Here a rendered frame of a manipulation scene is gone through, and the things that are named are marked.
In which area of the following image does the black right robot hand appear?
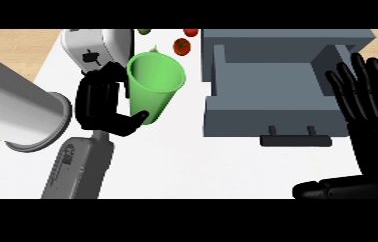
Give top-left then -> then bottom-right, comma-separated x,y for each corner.
292,52 -> 378,200

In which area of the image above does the grey open drawer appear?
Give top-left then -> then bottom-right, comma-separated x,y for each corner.
210,43 -> 358,100

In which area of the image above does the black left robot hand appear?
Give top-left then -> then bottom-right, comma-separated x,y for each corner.
74,61 -> 151,138

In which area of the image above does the grey cabinet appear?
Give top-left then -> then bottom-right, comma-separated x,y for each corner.
200,28 -> 378,99

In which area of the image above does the green cup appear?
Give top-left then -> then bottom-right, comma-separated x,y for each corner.
126,51 -> 188,126

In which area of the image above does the red tomato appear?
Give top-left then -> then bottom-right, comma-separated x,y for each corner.
172,37 -> 193,57
182,28 -> 201,38

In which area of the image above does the grey drawer front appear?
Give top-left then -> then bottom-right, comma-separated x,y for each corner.
203,95 -> 352,138

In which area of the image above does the dark drawer handle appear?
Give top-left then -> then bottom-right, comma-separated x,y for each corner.
259,124 -> 334,148

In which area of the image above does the large pale grey cylinder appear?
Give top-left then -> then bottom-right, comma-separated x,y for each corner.
0,62 -> 74,153

